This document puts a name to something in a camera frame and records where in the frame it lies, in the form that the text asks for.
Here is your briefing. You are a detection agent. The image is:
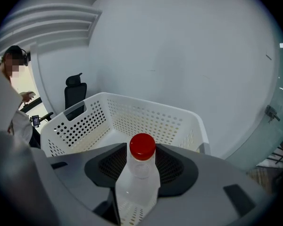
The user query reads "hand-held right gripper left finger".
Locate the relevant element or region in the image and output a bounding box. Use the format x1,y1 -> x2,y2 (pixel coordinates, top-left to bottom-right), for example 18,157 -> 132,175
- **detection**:
47,142 -> 128,226

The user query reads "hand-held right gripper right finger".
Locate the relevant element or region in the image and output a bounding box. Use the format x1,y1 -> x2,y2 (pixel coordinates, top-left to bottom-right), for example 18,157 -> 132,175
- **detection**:
146,144 -> 272,226

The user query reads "red-capped clear bottle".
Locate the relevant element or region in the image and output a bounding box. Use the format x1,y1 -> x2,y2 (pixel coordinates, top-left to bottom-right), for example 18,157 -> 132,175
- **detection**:
115,133 -> 161,226

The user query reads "white plastic basket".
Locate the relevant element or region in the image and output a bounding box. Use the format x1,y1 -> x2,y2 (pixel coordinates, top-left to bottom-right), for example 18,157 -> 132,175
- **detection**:
40,92 -> 212,159

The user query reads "small black screen device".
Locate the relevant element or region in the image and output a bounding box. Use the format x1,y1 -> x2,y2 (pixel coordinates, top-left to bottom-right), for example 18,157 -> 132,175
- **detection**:
29,114 -> 41,128

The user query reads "black metal railing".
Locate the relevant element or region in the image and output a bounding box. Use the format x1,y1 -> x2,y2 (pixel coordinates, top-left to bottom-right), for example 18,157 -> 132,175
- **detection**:
257,130 -> 283,171

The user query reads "black mesh office chair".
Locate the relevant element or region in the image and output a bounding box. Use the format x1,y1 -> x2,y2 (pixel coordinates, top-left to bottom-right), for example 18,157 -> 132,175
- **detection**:
41,73 -> 87,122

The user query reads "white ceiling moulding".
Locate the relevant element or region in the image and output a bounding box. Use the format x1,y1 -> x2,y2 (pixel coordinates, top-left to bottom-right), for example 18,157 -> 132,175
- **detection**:
0,3 -> 102,58

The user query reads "metal door handle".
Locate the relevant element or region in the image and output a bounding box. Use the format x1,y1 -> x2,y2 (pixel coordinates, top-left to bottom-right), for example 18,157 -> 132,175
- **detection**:
265,105 -> 281,124

